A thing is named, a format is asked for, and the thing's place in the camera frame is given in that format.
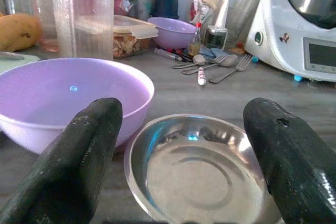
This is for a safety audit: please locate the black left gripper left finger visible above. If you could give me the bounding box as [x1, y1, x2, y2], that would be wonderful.
[0, 97, 123, 224]

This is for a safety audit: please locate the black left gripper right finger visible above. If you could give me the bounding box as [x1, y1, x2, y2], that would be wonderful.
[243, 97, 336, 224]

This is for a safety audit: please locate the large purple plastic bowl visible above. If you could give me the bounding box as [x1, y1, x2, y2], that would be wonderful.
[0, 57, 155, 155]

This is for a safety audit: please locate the stainless steel bowl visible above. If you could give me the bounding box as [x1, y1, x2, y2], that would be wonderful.
[123, 114, 286, 224]

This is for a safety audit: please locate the metal fork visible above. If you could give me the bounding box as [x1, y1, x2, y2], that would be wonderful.
[181, 55, 228, 75]
[208, 54, 253, 84]

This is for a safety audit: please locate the light green plate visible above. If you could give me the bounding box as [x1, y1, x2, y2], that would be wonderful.
[0, 51, 44, 74]

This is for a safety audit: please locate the metal spoon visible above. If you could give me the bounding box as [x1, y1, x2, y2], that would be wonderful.
[194, 54, 238, 70]
[172, 54, 208, 69]

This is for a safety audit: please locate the white kitchen food processor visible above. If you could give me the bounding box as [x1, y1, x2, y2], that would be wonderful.
[244, 0, 336, 82]

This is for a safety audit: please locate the clear lidded food container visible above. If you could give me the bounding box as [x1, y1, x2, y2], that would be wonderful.
[113, 14, 159, 58]

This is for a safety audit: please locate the yellow mango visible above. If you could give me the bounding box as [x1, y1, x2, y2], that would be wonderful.
[0, 13, 43, 52]

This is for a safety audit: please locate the small glass jar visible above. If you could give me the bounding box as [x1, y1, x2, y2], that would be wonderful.
[203, 25, 228, 51]

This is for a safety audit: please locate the plastic syringe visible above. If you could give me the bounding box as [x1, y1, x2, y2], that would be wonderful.
[154, 47, 183, 62]

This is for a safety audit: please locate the small red-capped sauce bottle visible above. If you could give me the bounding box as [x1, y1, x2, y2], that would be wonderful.
[187, 22, 203, 57]

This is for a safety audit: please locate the clear ribbed plastic container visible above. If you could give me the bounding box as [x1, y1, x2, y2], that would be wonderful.
[49, 0, 115, 61]

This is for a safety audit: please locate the clear plastic bottle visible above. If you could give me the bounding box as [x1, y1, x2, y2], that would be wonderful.
[226, 0, 263, 49]

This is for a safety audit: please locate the small purple plastic bowl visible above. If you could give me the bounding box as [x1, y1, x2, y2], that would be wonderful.
[148, 17, 197, 49]

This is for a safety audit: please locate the black jar with orange rim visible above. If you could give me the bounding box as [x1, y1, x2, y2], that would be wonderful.
[150, 0, 180, 20]

